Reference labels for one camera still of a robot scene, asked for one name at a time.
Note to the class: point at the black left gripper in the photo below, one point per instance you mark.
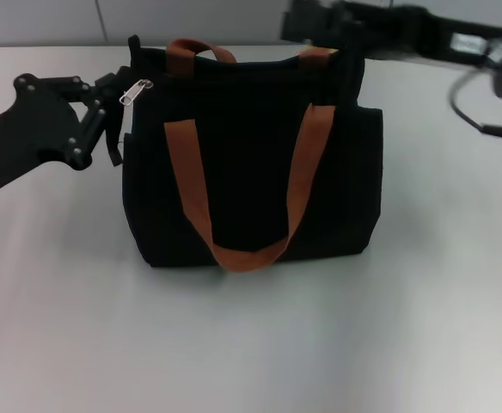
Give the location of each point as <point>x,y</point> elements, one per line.
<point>32,125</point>

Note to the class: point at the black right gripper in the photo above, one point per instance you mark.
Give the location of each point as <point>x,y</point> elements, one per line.
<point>410,30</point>

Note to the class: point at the silver zipper pull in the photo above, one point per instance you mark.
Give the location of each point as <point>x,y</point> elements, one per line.
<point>132,92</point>

